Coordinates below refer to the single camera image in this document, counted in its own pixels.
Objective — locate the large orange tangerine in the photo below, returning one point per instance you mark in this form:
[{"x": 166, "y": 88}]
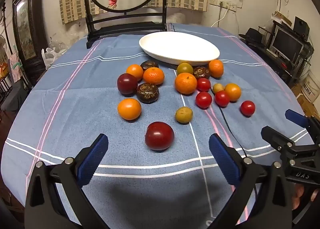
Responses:
[{"x": 185, "y": 83}]

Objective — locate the dark red plum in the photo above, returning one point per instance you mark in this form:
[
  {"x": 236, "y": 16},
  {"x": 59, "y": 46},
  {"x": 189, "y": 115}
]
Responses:
[
  {"x": 127, "y": 83},
  {"x": 159, "y": 136}
]

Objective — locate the yellow-green kumquat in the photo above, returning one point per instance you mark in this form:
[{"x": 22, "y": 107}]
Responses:
[
  {"x": 183, "y": 115},
  {"x": 217, "y": 87}
]

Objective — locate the person's right hand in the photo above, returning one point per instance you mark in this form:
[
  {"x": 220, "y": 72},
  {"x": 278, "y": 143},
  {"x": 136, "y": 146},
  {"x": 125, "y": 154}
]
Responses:
[{"x": 298, "y": 195}]

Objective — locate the black hat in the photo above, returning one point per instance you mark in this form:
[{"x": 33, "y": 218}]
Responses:
[{"x": 251, "y": 35}]

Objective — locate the orange tomato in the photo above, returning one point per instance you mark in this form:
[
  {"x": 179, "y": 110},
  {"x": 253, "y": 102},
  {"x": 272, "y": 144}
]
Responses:
[
  {"x": 134, "y": 71},
  {"x": 233, "y": 91},
  {"x": 129, "y": 109}
]

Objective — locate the white wall socket strip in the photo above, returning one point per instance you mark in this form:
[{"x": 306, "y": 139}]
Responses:
[{"x": 223, "y": 4}]

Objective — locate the green tangerine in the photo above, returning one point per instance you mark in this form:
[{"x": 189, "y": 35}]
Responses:
[{"x": 185, "y": 68}]

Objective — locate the white oval plate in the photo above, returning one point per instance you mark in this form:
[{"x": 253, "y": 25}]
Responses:
[{"x": 178, "y": 48}]

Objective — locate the computer monitor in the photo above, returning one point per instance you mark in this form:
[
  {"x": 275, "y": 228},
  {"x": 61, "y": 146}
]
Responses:
[{"x": 287, "y": 44}]

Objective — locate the white plastic bag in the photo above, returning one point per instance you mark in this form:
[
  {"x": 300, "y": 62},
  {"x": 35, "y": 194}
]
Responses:
[{"x": 50, "y": 56}]

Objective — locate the black speaker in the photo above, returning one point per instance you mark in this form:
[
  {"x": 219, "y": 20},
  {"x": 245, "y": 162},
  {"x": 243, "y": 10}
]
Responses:
[{"x": 301, "y": 25}]

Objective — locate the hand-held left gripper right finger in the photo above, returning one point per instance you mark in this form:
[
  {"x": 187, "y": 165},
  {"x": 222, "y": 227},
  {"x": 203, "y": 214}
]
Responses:
[{"x": 225, "y": 161}]

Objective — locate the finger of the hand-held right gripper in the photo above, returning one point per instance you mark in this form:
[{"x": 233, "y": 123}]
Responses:
[
  {"x": 296, "y": 118},
  {"x": 275, "y": 136}
]

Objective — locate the wrinkled dark passion fruit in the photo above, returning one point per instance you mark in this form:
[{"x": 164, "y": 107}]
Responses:
[
  {"x": 149, "y": 64},
  {"x": 201, "y": 72},
  {"x": 147, "y": 93}
]

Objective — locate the dark wooden cabinet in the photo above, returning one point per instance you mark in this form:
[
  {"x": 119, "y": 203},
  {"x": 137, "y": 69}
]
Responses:
[{"x": 27, "y": 31}]

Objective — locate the blue striped tablecloth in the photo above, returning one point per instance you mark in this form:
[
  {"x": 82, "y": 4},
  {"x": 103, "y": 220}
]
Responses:
[{"x": 75, "y": 109}]

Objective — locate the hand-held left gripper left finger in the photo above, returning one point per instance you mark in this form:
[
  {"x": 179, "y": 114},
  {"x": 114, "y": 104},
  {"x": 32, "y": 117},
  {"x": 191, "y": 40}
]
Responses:
[{"x": 92, "y": 159}]

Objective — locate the red cherry tomato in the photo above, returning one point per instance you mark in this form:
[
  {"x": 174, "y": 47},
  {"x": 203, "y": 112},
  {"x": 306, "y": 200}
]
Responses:
[
  {"x": 203, "y": 99},
  {"x": 222, "y": 98},
  {"x": 247, "y": 108},
  {"x": 203, "y": 84}
]

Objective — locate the white bucket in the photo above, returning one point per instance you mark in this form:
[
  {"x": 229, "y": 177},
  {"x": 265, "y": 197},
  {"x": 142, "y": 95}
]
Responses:
[{"x": 311, "y": 89}]

